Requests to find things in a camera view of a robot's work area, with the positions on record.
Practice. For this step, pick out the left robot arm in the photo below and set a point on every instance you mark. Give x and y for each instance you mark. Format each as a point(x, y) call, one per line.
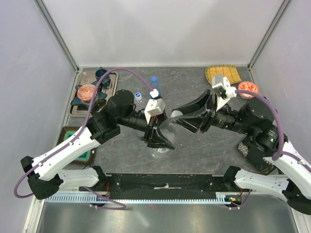
point(46, 174)

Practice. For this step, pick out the yellow woven tray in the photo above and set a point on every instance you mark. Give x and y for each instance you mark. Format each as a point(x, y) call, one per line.
point(229, 71)

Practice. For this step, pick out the slotted cable duct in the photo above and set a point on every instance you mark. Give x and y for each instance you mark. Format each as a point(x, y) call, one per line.
point(146, 197)

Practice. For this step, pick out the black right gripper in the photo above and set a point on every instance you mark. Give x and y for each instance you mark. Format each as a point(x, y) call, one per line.
point(202, 120)

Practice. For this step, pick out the red floral bowl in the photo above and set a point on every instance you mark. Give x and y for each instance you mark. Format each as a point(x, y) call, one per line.
point(248, 86)

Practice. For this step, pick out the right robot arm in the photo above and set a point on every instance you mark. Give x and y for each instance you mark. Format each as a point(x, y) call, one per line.
point(283, 172)

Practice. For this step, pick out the dark teal mug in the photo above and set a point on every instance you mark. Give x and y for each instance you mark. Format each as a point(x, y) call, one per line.
point(102, 75)

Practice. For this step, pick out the dark blue star plate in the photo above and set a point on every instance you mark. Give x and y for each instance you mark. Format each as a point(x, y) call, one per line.
point(96, 98)

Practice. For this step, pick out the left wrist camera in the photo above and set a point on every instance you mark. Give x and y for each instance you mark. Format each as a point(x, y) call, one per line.
point(154, 107)

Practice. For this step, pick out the clear bottle blue-white cap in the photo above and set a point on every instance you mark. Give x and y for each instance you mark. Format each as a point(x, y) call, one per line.
point(138, 97)

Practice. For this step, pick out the green-label Cestbon bottle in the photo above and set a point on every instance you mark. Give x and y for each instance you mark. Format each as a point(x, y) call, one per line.
point(140, 135)

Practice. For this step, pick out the white bottle cap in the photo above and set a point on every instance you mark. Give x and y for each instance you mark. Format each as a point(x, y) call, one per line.
point(176, 113)

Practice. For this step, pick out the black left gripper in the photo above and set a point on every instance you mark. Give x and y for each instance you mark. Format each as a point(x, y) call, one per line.
point(157, 140)

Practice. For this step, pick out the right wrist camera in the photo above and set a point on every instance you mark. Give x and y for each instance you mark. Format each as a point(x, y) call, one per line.
point(223, 90)

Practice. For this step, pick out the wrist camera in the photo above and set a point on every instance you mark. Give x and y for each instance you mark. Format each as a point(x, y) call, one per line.
point(223, 90)
point(154, 107)

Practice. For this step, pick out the blue-label water bottle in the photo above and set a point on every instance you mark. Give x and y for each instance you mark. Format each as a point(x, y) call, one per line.
point(156, 91)

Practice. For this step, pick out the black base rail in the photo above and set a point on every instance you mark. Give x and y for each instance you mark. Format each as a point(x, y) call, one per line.
point(117, 182)

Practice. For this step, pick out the red-label clear bottle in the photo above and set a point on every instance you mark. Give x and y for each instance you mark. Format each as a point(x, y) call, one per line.
point(169, 131)

